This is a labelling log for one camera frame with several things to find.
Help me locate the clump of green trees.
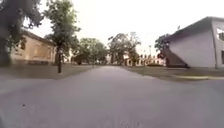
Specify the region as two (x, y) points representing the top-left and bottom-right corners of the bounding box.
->
(71, 37), (109, 66)

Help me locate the yellow building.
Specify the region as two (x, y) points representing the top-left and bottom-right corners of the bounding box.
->
(8, 29), (58, 65)

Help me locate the pale building with arches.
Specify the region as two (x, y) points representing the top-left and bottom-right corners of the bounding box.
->
(123, 53), (167, 67)

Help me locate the tall green tree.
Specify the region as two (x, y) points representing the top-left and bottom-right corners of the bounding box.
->
(43, 0), (82, 74)

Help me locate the large dark tree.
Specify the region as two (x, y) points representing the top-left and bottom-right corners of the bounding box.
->
(0, 0), (44, 68)

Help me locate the grass with bare patches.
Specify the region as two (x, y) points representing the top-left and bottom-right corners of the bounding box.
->
(0, 63), (98, 80)

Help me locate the grey building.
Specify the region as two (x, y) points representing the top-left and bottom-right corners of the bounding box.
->
(162, 15), (224, 69)

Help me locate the grass beside grey building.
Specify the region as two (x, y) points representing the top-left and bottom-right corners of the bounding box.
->
(121, 65), (224, 83)

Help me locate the pale concrete strip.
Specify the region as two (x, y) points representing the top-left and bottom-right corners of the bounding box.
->
(173, 75), (224, 81)

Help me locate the clump of tall trees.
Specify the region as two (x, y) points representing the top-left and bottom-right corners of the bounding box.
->
(107, 31), (142, 66)

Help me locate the grey asphalt path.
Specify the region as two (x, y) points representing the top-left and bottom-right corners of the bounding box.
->
(0, 65), (224, 128)

